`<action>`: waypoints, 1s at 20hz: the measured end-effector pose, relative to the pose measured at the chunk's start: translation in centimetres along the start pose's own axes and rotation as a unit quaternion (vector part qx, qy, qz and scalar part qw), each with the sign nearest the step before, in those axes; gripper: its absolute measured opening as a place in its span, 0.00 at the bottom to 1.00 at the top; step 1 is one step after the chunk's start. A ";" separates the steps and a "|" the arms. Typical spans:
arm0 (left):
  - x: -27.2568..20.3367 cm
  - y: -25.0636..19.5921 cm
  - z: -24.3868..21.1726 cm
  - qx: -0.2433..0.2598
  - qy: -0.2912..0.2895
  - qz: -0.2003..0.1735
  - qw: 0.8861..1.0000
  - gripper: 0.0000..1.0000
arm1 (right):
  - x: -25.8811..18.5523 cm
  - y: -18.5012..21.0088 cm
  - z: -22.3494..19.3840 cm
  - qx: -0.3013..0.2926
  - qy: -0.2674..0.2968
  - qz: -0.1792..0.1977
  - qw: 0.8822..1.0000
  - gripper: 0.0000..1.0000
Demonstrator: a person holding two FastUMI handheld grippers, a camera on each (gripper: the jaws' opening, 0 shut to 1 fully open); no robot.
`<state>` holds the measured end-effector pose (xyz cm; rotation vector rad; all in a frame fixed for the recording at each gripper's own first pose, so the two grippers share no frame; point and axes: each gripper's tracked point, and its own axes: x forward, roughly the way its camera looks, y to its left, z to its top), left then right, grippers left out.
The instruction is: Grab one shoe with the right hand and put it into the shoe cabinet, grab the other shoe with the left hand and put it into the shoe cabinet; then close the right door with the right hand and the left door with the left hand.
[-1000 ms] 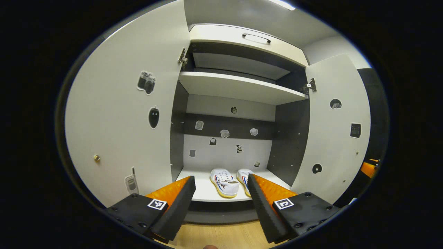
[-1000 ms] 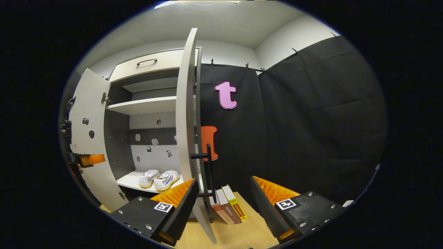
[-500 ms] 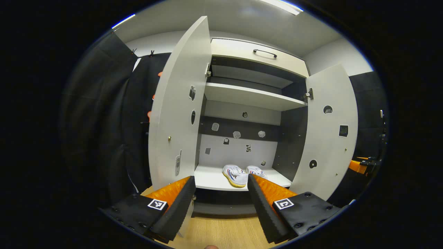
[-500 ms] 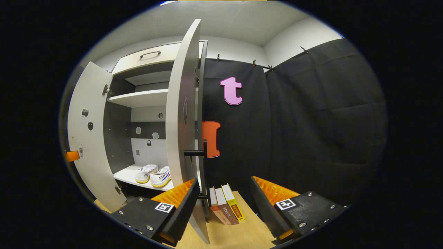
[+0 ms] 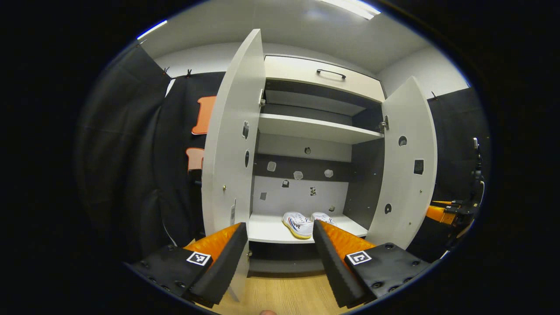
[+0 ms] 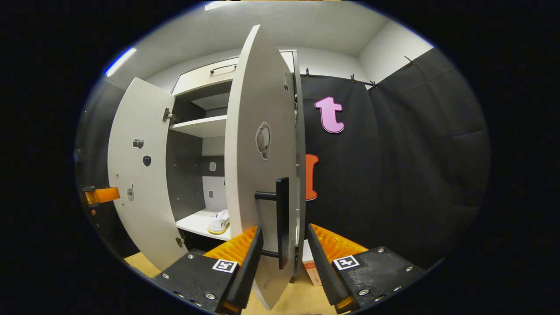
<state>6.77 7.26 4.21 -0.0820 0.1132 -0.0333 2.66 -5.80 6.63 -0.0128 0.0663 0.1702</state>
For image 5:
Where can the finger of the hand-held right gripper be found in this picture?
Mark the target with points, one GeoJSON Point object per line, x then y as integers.
{"type": "Point", "coordinates": [436, 214]}

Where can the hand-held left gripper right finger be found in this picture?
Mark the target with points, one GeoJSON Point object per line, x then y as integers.
{"type": "Point", "coordinates": [330, 262]}

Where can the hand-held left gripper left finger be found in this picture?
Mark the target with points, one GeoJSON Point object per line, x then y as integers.
{"type": "Point", "coordinates": [225, 262]}

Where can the white shoe cabinet door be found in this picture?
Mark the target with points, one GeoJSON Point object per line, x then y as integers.
{"type": "Point", "coordinates": [407, 197]}
{"type": "Point", "coordinates": [227, 153]}

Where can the white sneaker shoe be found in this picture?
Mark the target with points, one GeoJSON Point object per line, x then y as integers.
{"type": "Point", "coordinates": [323, 217]}
{"type": "Point", "coordinates": [298, 225]}

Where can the white shoe cabinet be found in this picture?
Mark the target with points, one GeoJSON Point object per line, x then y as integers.
{"type": "Point", "coordinates": [302, 197]}

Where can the white cabinet shelf board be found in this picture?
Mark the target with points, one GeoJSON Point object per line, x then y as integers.
{"type": "Point", "coordinates": [267, 229]}
{"type": "Point", "coordinates": [306, 127]}

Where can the white cabinet drawer front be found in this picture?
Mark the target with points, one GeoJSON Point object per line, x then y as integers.
{"type": "Point", "coordinates": [297, 72]}

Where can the ceiling light panel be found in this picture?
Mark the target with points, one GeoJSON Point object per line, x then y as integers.
{"type": "Point", "coordinates": [352, 8]}

